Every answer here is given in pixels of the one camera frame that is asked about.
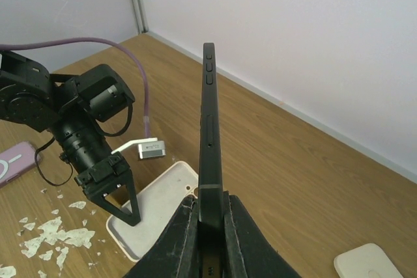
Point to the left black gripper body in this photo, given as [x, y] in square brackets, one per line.
[86, 149]

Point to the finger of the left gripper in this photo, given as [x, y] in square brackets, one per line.
[134, 218]
[100, 200]

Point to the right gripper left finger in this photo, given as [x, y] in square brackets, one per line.
[175, 252]

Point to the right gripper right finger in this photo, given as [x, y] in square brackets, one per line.
[247, 252]

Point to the beige phone case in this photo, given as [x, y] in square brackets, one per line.
[157, 203]

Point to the black smartphone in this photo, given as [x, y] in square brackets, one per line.
[210, 198]

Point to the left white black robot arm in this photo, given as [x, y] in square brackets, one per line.
[71, 107]

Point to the purple phone in case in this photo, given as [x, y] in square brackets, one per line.
[17, 160]

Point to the white phone face down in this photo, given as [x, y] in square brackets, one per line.
[366, 261]

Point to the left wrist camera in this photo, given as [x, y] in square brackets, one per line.
[146, 148]

